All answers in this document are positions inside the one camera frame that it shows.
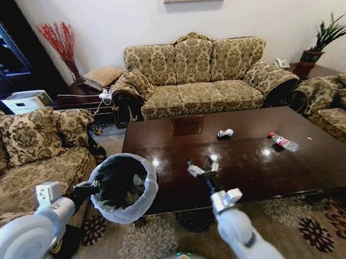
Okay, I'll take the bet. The dark low side table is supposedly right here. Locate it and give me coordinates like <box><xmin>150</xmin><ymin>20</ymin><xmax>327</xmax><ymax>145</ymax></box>
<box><xmin>48</xmin><ymin>78</ymin><xmax>119</xmax><ymax>130</ymax></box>

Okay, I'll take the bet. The white storage box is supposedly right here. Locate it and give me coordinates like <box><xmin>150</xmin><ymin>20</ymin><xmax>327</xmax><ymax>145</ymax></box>
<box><xmin>0</xmin><ymin>88</ymin><xmax>54</xmax><ymax>117</ymax></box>

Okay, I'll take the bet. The floral square pillow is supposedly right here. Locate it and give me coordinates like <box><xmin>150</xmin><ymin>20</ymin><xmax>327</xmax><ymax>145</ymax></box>
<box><xmin>0</xmin><ymin>106</ymin><xmax>70</xmax><ymax>168</ymax></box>

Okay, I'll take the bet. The clear plastic bottle red cap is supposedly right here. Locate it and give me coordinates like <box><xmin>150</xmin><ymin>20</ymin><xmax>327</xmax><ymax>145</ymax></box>
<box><xmin>267</xmin><ymin>129</ymin><xmax>300</xmax><ymax>155</ymax></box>

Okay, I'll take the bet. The dark wooden coffee table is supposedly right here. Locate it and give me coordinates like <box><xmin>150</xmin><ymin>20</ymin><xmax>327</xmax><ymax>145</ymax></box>
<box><xmin>118</xmin><ymin>100</ymin><xmax>346</xmax><ymax>229</ymax></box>

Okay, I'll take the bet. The red branch decoration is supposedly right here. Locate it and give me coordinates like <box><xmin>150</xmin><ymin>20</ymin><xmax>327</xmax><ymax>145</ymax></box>
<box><xmin>36</xmin><ymin>19</ymin><xmax>85</xmax><ymax>88</ymax></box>

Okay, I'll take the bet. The trash bin with white liner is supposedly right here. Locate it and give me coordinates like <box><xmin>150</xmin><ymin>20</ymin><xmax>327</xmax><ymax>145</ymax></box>
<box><xmin>86</xmin><ymin>150</ymin><xmax>162</xmax><ymax>228</ymax></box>

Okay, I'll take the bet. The white cable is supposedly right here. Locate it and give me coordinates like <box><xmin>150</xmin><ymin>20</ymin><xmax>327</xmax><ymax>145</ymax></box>
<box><xmin>92</xmin><ymin>95</ymin><xmax>114</xmax><ymax>117</ymax></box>

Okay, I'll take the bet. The dark wooden side table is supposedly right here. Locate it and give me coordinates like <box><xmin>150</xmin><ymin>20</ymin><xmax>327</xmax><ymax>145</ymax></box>
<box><xmin>287</xmin><ymin>58</ymin><xmax>344</xmax><ymax>81</ymax></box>

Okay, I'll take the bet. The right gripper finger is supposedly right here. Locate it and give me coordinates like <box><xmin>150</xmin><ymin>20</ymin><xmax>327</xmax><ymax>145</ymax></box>
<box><xmin>185</xmin><ymin>158</ymin><xmax>207</xmax><ymax>181</ymax></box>
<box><xmin>204</xmin><ymin>153</ymin><xmax>222</xmax><ymax>176</ymax></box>

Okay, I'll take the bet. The beige woven cushion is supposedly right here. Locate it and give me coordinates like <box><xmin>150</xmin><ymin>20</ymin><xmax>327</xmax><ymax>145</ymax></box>
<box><xmin>81</xmin><ymin>64</ymin><xmax>126</xmax><ymax>91</ymax></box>

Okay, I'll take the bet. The dark glass-door cabinet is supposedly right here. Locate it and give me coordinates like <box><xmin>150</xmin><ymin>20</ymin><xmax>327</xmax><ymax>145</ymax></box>
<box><xmin>0</xmin><ymin>0</ymin><xmax>68</xmax><ymax>106</ymax></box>

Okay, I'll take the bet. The white telephone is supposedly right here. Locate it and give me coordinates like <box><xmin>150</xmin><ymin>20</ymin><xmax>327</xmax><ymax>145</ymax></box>
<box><xmin>273</xmin><ymin>56</ymin><xmax>290</xmax><ymax>70</ymax></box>

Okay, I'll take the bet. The potted green plant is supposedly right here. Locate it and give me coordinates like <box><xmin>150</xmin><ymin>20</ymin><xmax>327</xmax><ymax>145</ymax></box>
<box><xmin>295</xmin><ymin>11</ymin><xmax>346</xmax><ymax>65</ymax></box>

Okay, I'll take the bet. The floral armchair with pillow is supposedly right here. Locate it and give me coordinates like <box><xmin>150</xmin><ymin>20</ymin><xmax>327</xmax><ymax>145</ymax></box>
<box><xmin>0</xmin><ymin>83</ymin><xmax>115</xmax><ymax>259</ymax></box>

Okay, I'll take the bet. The patterned floor rug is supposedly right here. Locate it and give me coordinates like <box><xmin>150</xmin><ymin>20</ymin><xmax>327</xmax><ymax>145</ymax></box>
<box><xmin>0</xmin><ymin>101</ymin><xmax>346</xmax><ymax>259</ymax></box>

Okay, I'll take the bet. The white crumpled trash piece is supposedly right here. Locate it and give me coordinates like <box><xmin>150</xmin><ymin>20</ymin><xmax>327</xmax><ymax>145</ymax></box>
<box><xmin>132</xmin><ymin>173</ymin><xmax>146</xmax><ymax>187</ymax></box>

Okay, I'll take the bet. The crumpled silver paper ball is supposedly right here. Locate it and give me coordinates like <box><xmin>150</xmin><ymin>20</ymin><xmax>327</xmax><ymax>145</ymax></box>
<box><xmin>216</xmin><ymin>127</ymin><xmax>234</xmax><ymax>141</ymax></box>

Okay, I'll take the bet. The floral three-seat sofa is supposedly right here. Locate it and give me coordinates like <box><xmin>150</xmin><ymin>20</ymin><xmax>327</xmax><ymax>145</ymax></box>
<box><xmin>106</xmin><ymin>23</ymin><xmax>304</xmax><ymax>130</ymax></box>

